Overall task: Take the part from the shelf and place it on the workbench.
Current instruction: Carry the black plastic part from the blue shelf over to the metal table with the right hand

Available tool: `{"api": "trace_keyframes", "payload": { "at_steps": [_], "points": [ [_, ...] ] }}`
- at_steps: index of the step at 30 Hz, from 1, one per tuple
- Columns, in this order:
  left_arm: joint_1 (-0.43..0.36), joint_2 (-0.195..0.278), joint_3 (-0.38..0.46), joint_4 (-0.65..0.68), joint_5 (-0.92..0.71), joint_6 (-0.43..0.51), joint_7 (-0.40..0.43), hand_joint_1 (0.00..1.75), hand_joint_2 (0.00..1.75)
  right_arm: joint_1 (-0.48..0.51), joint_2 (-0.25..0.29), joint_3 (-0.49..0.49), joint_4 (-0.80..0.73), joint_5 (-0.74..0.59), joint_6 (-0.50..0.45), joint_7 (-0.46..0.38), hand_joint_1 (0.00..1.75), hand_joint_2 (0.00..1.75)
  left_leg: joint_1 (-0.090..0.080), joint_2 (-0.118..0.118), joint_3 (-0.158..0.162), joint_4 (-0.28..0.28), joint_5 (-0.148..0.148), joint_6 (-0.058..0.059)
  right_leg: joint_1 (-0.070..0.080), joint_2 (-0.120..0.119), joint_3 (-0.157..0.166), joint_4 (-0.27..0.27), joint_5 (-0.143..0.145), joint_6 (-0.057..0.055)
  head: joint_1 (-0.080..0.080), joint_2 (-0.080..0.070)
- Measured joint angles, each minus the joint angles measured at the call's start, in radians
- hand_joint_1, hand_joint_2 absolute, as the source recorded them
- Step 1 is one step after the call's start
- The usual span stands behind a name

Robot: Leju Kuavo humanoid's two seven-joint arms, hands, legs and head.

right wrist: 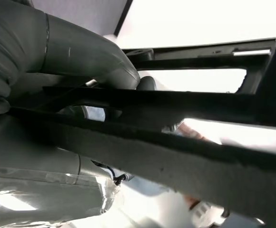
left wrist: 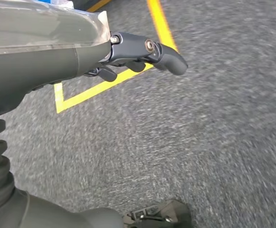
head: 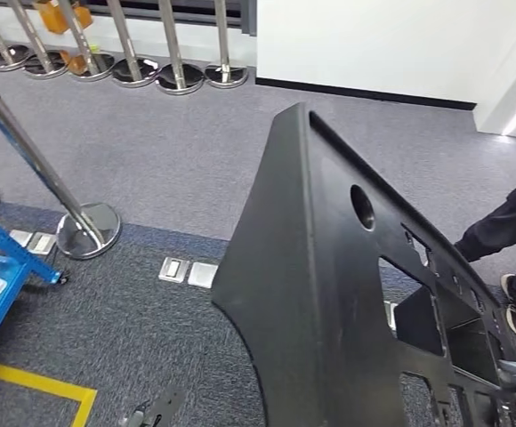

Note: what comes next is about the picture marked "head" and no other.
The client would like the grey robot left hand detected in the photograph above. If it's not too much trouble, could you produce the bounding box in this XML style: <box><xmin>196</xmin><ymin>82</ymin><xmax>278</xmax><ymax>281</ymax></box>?
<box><xmin>119</xmin><ymin>385</ymin><xmax>187</xmax><ymax>427</ymax></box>

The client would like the black plastic licence plate bracket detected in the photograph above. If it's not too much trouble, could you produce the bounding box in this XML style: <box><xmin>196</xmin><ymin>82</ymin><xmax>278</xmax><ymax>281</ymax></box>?
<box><xmin>211</xmin><ymin>101</ymin><xmax>516</xmax><ymax>427</ymax></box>

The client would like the long blue metal shelf rack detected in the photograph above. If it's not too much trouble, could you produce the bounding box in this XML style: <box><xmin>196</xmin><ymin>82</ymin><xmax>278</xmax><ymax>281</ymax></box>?
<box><xmin>0</xmin><ymin>205</ymin><xmax>70</xmax><ymax>367</ymax></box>

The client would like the person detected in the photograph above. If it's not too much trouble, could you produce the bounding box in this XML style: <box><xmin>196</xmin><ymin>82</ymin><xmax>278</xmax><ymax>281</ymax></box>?
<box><xmin>453</xmin><ymin>171</ymin><xmax>516</xmax><ymax>339</ymax></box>

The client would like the orange plastic object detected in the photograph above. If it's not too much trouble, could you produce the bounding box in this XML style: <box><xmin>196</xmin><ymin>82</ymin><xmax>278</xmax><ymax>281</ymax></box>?
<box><xmin>33</xmin><ymin>0</ymin><xmax>94</xmax><ymax>35</ymax></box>

